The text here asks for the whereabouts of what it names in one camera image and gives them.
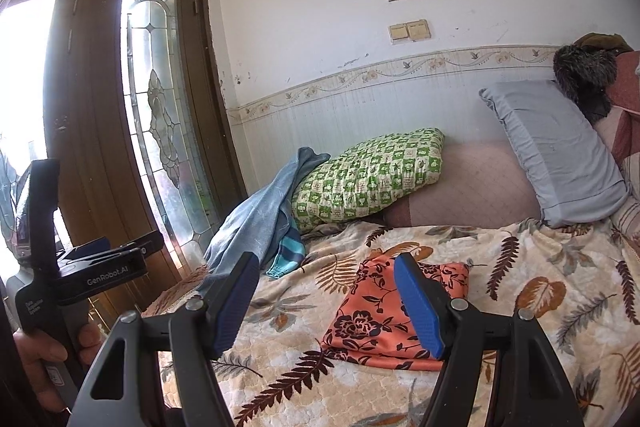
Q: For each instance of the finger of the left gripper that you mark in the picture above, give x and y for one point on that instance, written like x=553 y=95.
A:
x=91 y=248

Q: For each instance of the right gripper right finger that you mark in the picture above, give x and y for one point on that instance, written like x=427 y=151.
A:
x=530 y=387

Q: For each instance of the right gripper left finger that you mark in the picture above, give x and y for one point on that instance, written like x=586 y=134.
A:
x=158 y=371

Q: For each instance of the orange floral blouse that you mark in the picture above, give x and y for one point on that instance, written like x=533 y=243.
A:
x=371 y=327

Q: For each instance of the left hand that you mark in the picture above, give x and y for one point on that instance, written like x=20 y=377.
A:
x=38 y=347

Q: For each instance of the leaf print blanket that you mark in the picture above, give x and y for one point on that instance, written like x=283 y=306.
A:
x=581 y=282

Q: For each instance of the blue denim cloth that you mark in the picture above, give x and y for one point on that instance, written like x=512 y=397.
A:
x=260 y=221

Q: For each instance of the wooden glass door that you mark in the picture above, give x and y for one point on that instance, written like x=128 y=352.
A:
x=125 y=94

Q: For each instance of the teal striped cloth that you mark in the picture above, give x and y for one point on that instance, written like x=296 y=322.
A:
x=289 y=254

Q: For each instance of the striped beige sofa cover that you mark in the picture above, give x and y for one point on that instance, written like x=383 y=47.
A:
x=626 y=220

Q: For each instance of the grey blue pillow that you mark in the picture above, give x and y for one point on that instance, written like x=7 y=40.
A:
x=574 y=176

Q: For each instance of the green checkered pillow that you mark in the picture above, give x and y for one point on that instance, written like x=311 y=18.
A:
x=368 y=177

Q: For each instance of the beige wall switch plate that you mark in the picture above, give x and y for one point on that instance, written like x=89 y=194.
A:
x=417 y=30

